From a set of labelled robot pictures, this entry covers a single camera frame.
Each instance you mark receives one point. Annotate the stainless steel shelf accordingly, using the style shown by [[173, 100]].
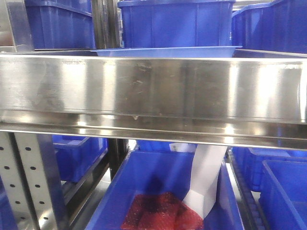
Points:
[[255, 98]]

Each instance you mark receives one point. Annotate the blue bin lower right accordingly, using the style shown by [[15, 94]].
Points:
[[280, 176]]

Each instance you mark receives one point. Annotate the blue crate upper right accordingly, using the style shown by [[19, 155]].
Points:
[[280, 25]]

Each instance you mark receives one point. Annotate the blue crate upper centre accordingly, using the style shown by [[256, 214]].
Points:
[[176, 23]]

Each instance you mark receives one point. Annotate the blue plastic tray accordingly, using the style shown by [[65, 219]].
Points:
[[170, 52]]

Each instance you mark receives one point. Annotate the white paper sheet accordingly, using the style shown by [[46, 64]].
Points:
[[206, 165]]

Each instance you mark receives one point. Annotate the blue crate upper left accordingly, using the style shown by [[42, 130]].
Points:
[[61, 24]]

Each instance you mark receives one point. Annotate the blue bin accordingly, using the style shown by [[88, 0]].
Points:
[[146, 172], [280, 176], [76, 154]]

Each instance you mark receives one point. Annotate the blue bin lower left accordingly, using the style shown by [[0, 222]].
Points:
[[76, 154]]

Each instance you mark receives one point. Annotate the red mesh cloth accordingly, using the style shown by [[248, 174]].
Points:
[[160, 212]]

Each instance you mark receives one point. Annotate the blue crate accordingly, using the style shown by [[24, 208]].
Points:
[[61, 24], [280, 25], [176, 23]]

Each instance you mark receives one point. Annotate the blue bin lower centre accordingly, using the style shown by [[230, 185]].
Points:
[[146, 172]]

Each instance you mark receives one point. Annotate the perforated steel shelf upright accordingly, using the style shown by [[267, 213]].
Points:
[[30, 175]]

